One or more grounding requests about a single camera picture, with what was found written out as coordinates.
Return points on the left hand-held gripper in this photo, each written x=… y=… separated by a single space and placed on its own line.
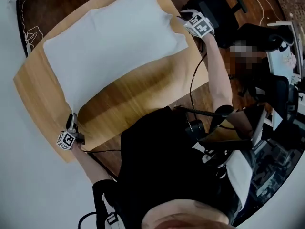
x=66 y=139

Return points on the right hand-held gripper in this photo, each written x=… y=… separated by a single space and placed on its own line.
x=200 y=25

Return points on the white pillowcase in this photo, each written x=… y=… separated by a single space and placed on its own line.
x=112 y=49

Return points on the person's right forearm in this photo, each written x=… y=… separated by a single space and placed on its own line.
x=216 y=73

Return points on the person's left forearm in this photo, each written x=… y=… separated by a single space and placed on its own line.
x=90 y=163

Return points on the black office chair with headrest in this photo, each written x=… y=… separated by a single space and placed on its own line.
x=214 y=8

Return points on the white desk with monitor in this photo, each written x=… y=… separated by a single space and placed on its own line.
x=280 y=56

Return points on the person's black shirt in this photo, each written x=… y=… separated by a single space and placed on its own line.
x=166 y=166

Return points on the black round device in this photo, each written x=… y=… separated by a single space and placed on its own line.
x=195 y=128

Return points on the pale crumpled cloth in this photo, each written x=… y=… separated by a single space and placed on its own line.
x=291 y=59

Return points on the person's face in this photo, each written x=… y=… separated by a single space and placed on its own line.
x=186 y=215

